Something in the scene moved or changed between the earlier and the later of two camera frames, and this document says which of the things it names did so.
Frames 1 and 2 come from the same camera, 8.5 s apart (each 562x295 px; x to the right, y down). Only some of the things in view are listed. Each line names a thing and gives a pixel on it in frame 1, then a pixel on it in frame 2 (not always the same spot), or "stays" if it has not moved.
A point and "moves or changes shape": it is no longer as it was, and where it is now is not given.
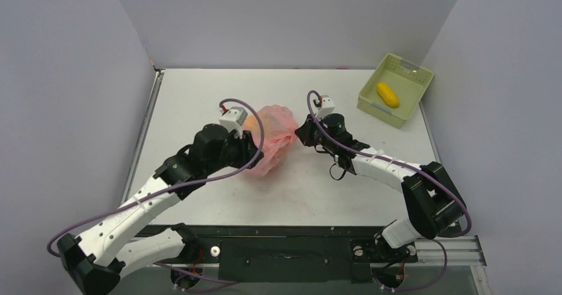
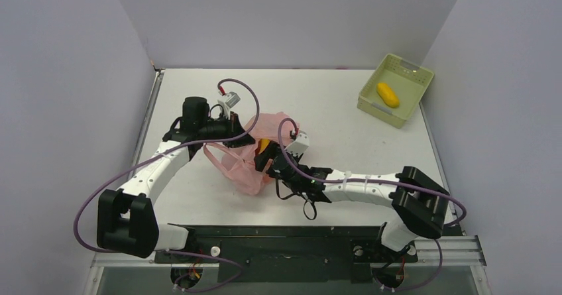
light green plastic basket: (393, 89) stays
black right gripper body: (305, 132) -> (272, 159)
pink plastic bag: (281, 127) moves or changes shape
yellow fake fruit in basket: (388, 95) stays
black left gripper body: (237, 152) -> (223, 128)
